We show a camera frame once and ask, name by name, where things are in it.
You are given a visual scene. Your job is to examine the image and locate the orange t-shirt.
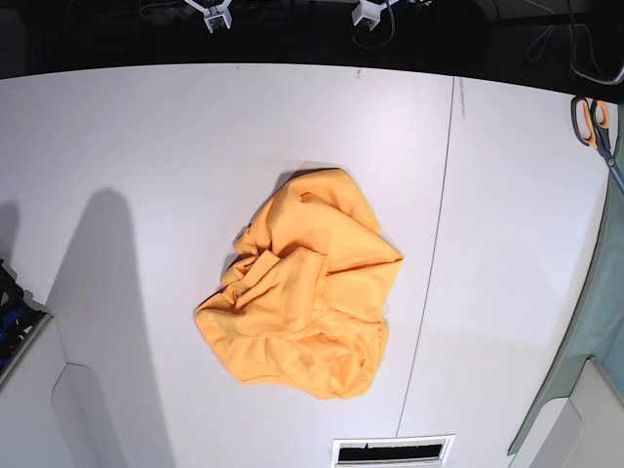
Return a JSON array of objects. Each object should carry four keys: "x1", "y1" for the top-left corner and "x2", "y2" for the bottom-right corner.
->
[{"x1": 195, "y1": 169, "x2": 403, "y2": 400}]

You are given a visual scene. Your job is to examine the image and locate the white table slot vent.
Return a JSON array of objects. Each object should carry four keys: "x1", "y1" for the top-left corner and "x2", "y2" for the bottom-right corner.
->
[{"x1": 331, "y1": 435, "x2": 455, "y2": 468}]

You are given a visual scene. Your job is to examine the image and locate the blue black clutter bin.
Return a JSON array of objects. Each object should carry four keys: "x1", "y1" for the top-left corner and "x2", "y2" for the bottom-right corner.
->
[{"x1": 0, "y1": 260, "x2": 47, "y2": 372}]

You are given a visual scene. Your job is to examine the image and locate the green cloth at right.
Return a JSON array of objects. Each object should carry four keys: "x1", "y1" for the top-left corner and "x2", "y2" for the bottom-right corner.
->
[{"x1": 508, "y1": 102, "x2": 624, "y2": 458}]

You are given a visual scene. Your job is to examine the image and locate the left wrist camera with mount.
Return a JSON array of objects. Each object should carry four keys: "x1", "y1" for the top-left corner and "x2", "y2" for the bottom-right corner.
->
[{"x1": 351, "y1": 0, "x2": 397, "y2": 30}]

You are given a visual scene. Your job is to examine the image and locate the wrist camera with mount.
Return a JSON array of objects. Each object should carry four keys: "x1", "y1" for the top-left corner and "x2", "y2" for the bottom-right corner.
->
[
  {"x1": 185, "y1": 0, "x2": 232, "y2": 34},
  {"x1": 351, "y1": 0, "x2": 397, "y2": 30}
]

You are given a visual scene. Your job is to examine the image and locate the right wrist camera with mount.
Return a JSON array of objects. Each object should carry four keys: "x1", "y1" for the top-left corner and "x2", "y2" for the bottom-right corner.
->
[{"x1": 185, "y1": 0, "x2": 232, "y2": 34}]

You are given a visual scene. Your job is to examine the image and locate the orange handled scissors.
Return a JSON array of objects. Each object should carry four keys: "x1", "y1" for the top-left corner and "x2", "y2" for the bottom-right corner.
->
[{"x1": 570, "y1": 96, "x2": 623, "y2": 192}]

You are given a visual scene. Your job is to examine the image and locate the black cables in background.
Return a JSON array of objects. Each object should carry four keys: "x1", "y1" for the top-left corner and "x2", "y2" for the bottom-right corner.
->
[{"x1": 526, "y1": 0, "x2": 624, "y2": 87}]

